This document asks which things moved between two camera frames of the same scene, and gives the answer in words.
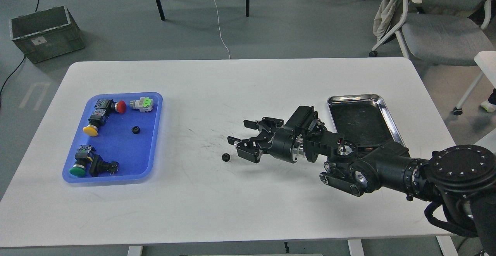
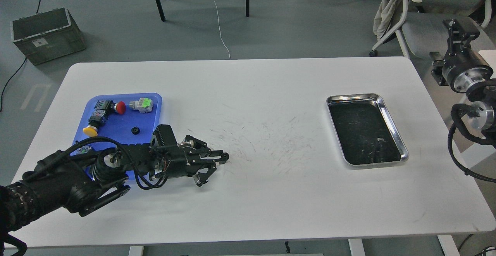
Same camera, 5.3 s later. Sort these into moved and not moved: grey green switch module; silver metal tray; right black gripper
Moved: right black gripper
Not moved: silver metal tray; grey green switch module
